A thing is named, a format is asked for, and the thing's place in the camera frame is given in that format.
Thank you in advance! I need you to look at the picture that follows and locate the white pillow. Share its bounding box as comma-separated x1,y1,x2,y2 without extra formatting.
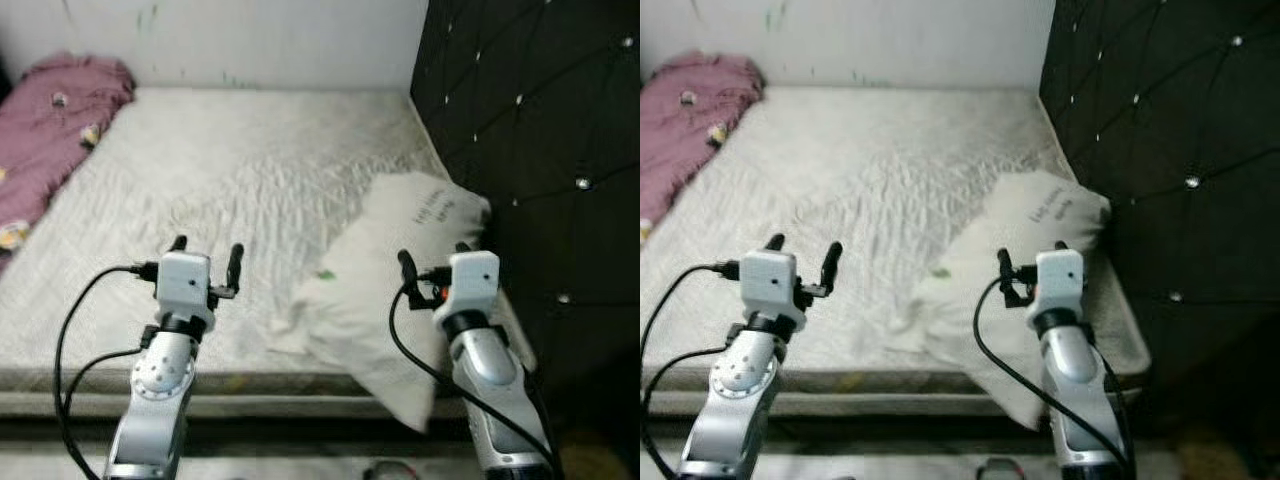
268,172,493,433
885,170,1113,431

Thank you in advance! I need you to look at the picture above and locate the white quilted mattress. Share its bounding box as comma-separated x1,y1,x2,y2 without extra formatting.
0,85,537,391
640,85,1151,391

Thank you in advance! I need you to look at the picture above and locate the grey bed base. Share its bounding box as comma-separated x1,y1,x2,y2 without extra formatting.
640,368,1083,422
0,368,471,422

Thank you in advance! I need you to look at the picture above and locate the purple patterned blanket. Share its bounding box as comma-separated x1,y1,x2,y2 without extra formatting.
640,52,766,241
0,52,136,256

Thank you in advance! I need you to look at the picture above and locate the black tufted headboard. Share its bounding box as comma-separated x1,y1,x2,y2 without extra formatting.
410,0,641,406
1038,0,1280,406

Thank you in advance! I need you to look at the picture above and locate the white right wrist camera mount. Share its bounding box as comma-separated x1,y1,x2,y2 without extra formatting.
447,250,501,319
1035,248,1087,316

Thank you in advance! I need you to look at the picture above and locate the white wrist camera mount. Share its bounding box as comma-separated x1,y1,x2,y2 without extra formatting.
738,250,801,333
1035,248,1087,316
447,250,501,319
155,252,212,331

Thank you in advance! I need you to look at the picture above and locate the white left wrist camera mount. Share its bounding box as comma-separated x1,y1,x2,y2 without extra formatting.
155,252,212,331
738,250,801,333

